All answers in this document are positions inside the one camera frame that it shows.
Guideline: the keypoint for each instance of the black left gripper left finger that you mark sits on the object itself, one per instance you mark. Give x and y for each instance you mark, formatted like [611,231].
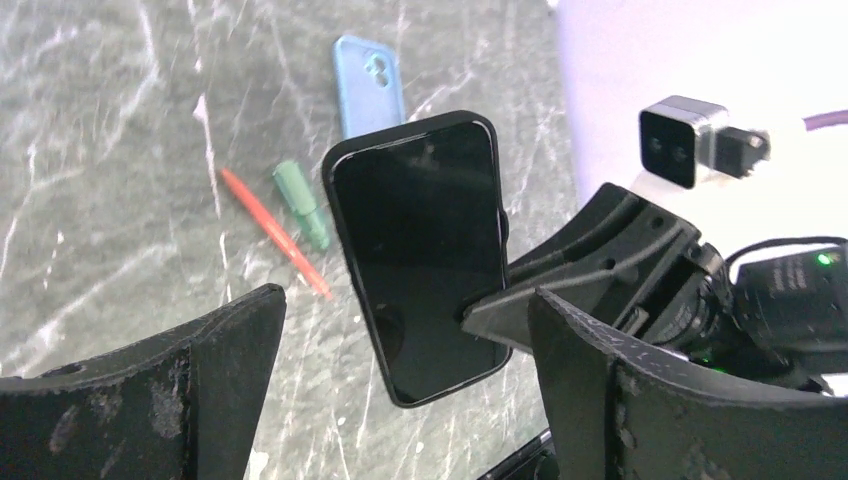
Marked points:
[182,404]

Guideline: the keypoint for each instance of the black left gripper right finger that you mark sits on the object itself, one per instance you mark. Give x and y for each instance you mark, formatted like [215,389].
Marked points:
[620,408]

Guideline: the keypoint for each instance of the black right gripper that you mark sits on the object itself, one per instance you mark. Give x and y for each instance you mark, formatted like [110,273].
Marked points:
[622,259]

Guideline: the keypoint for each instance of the black phone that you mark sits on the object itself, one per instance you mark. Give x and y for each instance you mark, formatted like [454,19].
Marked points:
[419,214]

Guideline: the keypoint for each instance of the light blue phone case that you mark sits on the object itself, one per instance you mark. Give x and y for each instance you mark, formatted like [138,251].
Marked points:
[369,86]

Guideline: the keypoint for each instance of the orange pen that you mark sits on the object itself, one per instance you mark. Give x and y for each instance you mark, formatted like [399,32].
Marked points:
[266,221]

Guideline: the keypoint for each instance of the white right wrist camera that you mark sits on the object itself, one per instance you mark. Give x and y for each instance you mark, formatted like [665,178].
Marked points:
[683,139]

